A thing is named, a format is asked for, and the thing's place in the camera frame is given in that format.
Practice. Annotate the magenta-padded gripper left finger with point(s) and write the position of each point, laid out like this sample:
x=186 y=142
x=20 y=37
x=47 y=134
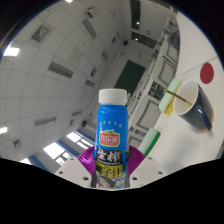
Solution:
x=73 y=171

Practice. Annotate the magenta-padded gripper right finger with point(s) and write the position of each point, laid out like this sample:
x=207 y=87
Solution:
x=148 y=170

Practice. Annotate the blue white-capped drink bottle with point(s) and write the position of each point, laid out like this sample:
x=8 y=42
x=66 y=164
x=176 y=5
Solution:
x=111 y=123

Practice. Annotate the blue curtain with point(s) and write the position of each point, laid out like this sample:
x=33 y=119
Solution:
x=38 y=161
x=68 y=148
x=85 y=135

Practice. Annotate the green rectangular sponge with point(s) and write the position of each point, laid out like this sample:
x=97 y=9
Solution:
x=150 y=141

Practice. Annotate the dark blue mug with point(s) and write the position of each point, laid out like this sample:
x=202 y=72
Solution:
x=200 y=111

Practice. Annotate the thin wooden stick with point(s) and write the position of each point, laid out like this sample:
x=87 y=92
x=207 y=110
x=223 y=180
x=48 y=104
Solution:
x=176 y=96

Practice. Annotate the dark green chalkboard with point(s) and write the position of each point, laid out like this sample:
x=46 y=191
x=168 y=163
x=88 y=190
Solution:
x=130 y=76

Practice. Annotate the classroom desks and chairs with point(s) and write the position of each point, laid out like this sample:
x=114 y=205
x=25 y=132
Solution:
x=165 y=71

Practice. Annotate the flat round red coaster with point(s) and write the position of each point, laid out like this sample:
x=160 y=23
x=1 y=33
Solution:
x=207 y=73

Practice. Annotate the ceiling lights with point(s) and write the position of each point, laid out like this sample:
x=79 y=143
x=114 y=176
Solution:
x=11 y=51

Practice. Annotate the dark high wall window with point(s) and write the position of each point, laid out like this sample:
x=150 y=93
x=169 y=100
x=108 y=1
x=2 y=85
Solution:
x=135 y=13
x=143 y=40

